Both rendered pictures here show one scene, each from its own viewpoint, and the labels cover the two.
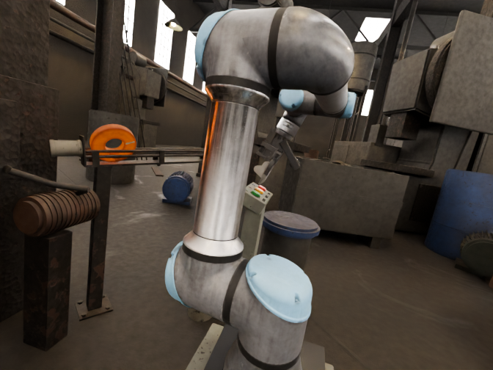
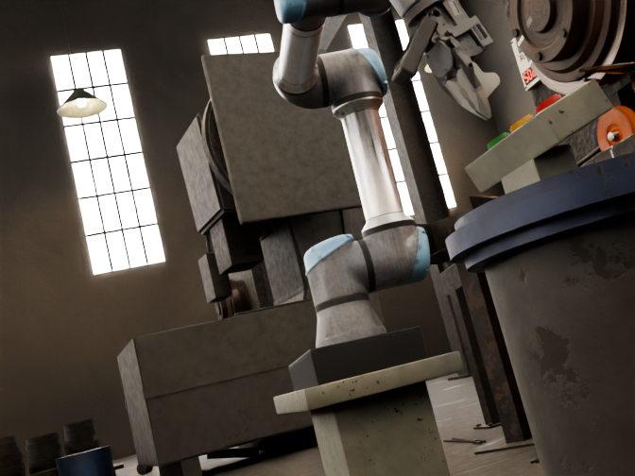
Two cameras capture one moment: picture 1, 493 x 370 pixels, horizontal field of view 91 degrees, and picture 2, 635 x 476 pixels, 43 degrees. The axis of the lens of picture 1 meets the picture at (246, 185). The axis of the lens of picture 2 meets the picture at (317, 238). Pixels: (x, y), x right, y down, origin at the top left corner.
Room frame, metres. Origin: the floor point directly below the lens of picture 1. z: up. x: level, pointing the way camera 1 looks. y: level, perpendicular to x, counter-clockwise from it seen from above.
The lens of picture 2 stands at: (1.86, -0.93, 0.30)
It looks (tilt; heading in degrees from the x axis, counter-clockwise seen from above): 10 degrees up; 151
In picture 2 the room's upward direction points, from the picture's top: 14 degrees counter-clockwise
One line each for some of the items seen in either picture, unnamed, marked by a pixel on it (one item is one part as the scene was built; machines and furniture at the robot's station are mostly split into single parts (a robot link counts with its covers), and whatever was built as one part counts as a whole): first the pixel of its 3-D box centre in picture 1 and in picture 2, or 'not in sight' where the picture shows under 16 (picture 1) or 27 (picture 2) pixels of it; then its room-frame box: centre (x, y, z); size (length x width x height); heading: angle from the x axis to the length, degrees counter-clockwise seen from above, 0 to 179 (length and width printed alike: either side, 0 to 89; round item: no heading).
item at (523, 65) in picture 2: not in sight; (540, 47); (0.17, 0.97, 1.15); 0.26 x 0.02 x 0.18; 169
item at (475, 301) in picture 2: not in sight; (480, 324); (-0.06, 0.62, 0.36); 0.26 x 0.20 x 0.72; 24
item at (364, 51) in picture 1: (347, 116); not in sight; (8.69, -3.01, 2.25); 0.92 x 0.92 x 4.50
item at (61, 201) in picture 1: (59, 264); not in sight; (0.78, 0.60, 0.27); 0.22 x 0.13 x 0.53; 169
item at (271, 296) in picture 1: (271, 301); (336, 270); (0.39, -0.08, 0.53); 0.13 x 0.12 x 0.14; 69
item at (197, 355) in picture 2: not in sight; (229, 389); (-2.35, 0.66, 0.39); 1.03 x 0.83 x 0.79; 83
